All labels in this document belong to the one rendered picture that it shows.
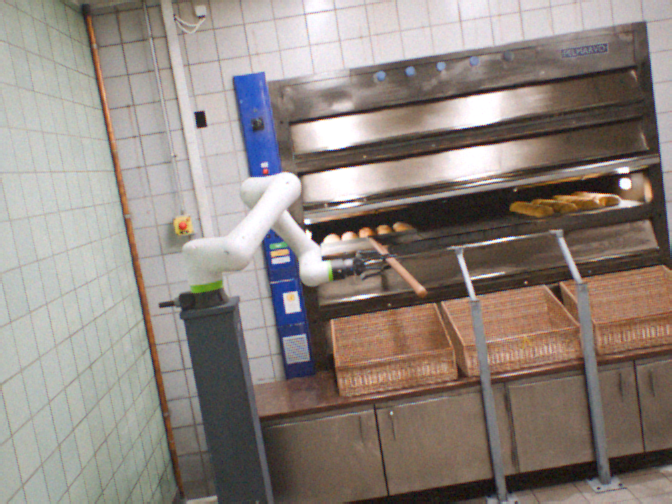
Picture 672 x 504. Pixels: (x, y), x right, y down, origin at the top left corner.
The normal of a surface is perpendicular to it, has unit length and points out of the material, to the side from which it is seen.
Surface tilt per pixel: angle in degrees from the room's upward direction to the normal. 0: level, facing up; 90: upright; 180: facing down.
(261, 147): 90
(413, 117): 70
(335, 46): 90
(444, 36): 90
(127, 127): 90
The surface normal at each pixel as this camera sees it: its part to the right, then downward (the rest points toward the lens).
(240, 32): 0.04, 0.11
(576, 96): -0.03, -0.23
